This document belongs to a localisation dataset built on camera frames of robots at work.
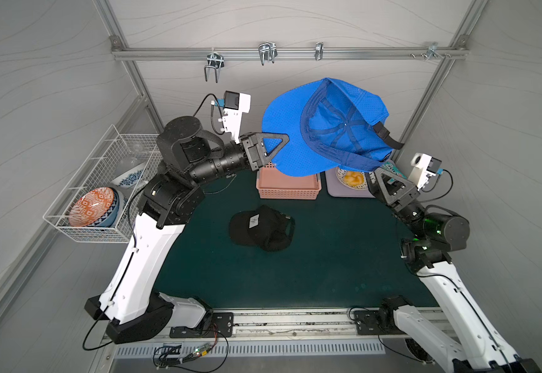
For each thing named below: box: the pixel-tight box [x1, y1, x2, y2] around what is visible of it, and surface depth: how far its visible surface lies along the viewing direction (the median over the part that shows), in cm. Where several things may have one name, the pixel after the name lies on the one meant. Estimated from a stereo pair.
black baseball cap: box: [229, 205, 296, 252], surface depth 95 cm
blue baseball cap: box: [261, 77, 405, 178], surface depth 47 cm
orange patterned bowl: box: [68, 186, 115, 227], surface depth 61 cm
